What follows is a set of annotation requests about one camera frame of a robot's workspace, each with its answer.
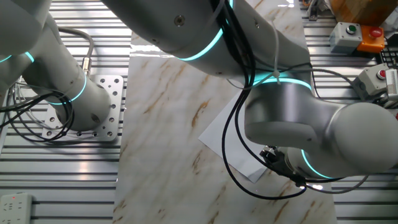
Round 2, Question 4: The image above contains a grey box green button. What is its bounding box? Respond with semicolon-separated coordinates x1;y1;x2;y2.
328;21;363;55

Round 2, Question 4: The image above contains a marble pattern table mat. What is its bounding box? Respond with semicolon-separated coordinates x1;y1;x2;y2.
111;0;338;224

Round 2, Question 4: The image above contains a grey cable with metal connector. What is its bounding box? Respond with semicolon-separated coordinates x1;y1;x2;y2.
57;26;96;77

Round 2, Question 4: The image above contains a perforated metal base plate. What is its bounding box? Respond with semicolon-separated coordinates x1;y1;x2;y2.
42;74;124;142

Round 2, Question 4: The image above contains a white power strip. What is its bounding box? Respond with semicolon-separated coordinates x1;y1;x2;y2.
0;192;34;224

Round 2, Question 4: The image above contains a thin grey cable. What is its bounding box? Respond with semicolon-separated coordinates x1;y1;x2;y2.
306;174;370;195

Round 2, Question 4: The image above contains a white paper sheet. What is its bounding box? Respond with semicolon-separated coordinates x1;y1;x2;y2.
198;90;268;184

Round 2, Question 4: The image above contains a brown cardboard box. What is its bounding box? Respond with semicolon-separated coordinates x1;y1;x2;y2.
329;0;398;27

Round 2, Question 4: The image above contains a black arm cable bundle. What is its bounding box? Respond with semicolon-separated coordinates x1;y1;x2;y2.
214;0;315;200

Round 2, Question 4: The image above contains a black base cable bundle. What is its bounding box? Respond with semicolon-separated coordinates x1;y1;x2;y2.
0;88;75;144

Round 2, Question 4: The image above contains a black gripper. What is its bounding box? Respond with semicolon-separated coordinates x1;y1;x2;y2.
259;145;290;175

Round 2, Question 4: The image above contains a black keyboard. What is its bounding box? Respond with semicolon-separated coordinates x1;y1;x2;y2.
379;46;398;68

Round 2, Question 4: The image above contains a grey box red button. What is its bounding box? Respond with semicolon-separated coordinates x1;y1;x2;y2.
352;63;391;101

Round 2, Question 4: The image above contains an orange box red button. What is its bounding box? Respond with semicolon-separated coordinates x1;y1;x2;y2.
356;25;386;54

